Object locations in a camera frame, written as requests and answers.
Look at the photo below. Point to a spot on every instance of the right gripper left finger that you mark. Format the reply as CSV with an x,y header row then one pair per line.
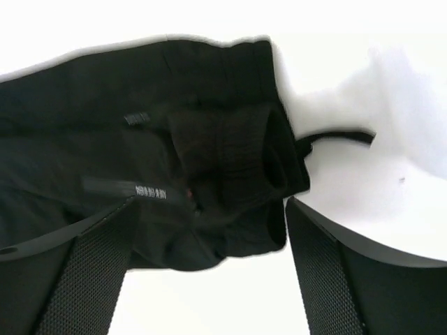
x,y
68,281

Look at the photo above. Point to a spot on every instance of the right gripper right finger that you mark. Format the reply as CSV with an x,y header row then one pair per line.
x,y
351,284

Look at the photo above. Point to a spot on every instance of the black shorts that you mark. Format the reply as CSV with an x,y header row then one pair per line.
x,y
195,132

